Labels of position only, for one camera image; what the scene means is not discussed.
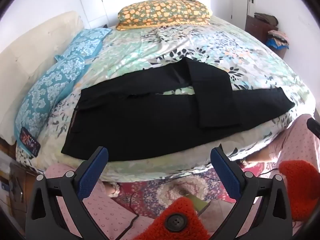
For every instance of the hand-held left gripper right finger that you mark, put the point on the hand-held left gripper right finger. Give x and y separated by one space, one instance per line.
227 173

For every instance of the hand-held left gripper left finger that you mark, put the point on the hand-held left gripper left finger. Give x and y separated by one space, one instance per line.
91 173

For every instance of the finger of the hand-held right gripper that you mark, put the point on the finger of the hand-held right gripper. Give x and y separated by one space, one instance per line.
313 127

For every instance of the black pants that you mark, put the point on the black pants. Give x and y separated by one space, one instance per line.
150 130

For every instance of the yellow green paper sheet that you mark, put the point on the yellow green paper sheet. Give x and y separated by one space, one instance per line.
200 203

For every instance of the patterned floor rug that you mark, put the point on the patterned floor rug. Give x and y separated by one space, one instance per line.
155 192

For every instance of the black smartphone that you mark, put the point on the black smartphone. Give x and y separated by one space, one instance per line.
30 141

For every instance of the cluttered wooden bedside table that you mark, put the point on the cluttered wooden bedside table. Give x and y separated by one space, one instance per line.
15 180

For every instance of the large teal damask pillow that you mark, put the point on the large teal damask pillow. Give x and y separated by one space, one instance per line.
47 92

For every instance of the pile of folded clothes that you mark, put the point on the pile of folded clothes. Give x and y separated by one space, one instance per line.
278 38

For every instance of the dark wooden nightstand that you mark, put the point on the dark wooden nightstand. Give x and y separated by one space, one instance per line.
257 30

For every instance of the olive folded garment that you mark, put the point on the olive folded garment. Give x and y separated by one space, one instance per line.
267 18

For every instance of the small teal damask pillow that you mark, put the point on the small teal damask pillow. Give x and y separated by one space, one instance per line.
85 42

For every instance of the floral leaf print bedspread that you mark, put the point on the floral leaf print bedspread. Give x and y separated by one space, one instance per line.
175 45

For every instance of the cream padded headboard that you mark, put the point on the cream padded headboard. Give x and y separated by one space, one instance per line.
32 47

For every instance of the white door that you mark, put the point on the white door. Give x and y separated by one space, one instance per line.
240 2

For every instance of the orange floral folded blanket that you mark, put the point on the orange floral folded blanket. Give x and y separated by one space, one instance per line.
162 11

